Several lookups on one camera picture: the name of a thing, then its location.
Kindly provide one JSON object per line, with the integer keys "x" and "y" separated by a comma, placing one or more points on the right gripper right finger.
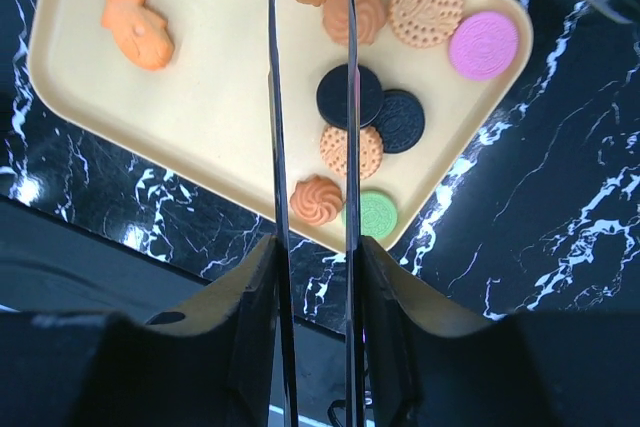
{"x": 433, "y": 362}

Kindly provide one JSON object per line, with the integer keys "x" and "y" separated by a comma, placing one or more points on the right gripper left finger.
{"x": 205, "y": 362}

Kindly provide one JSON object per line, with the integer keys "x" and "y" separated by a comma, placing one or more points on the black sandwich cookie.
{"x": 331, "y": 96}
{"x": 401, "y": 121}

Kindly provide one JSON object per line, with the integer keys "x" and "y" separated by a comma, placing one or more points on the metal tongs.
{"x": 355, "y": 405}

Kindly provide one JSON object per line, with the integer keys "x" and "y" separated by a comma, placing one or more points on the orange swirl cookie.
{"x": 371, "y": 17}
{"x": 317, "y": 200}

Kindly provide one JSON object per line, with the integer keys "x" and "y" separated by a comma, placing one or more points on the round dotted biscuit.
{"x": 333, "y": 151}
{"x": 424, "y": 24}

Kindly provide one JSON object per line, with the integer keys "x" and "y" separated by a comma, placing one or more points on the yellow plastic tray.
{"x": 206, "y": 115}

